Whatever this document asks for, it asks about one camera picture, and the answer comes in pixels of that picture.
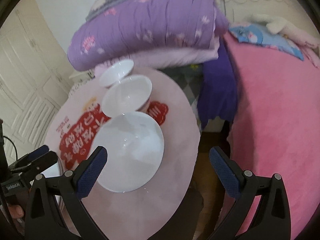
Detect cream plush toy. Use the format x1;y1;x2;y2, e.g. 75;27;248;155
246;14;320;48

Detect purple floral quilt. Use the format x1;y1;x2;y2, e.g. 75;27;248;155
67;0;229;72

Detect grey flower print pillow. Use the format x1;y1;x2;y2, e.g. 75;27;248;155
85;0;160;22

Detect white ceramic bowl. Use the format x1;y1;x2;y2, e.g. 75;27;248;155
102;75;152;118
99;60;134;88
94;112;165;193

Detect pink fleece blanket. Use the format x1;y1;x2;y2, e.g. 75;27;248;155
217;32;320;240

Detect folded light pink blanket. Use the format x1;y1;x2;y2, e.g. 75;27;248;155
95;36;220;79

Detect cream panelled wardrobe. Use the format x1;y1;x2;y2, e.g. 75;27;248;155
0;0;72;165

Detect person's left hand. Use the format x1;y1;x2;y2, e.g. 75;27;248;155
10;204;25;218

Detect blue cartoon pillow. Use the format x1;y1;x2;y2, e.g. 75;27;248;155
229;21;305;60

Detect cream nightstand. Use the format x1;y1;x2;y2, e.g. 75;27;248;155
69;70;97;86

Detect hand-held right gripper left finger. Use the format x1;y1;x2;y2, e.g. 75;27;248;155
24;145;108;240

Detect dark purple cloth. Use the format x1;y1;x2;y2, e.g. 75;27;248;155
196;40;239;130

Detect cream bed headboard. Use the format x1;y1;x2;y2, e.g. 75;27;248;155
212;0;308;30

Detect round pink printed table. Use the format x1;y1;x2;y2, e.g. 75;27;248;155
44;66;202;240

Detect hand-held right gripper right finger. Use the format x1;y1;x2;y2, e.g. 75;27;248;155
209;146;293;240

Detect grey checkered mattress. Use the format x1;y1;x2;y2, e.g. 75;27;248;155
160;64;208;130

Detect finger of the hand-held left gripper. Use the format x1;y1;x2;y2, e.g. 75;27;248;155
9;151;58;178
24;145;50;162

